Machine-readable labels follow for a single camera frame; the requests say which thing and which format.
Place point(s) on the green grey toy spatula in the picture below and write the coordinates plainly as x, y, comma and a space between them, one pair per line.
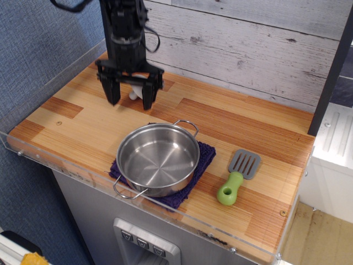
243, 166

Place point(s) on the purple cloth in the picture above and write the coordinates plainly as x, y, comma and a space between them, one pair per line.
204, 158

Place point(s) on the white toy mushroom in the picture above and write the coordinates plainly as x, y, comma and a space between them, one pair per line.
137, 88

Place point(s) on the black yellow object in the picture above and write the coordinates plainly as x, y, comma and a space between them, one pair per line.
15, 249

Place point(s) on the grey toy fridge cabinet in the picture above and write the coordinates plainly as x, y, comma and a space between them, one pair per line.
94, 208

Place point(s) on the white side cabinet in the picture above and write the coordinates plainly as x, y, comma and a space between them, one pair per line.
327, 181

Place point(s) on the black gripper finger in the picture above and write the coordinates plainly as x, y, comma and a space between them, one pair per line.
149, 93
111, 87

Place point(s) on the dark right post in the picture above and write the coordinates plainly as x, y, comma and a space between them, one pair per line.
333, 75

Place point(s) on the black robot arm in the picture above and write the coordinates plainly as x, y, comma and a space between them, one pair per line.
124, 27

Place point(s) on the silver dispenser panel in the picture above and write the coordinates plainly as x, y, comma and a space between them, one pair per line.
138, 246

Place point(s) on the clear acrylic guard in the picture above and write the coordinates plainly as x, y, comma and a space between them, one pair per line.
77, 133

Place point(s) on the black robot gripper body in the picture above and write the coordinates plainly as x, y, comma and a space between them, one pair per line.
126, 61

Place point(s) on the stainless steel pot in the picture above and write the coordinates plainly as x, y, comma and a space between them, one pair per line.
157, 159

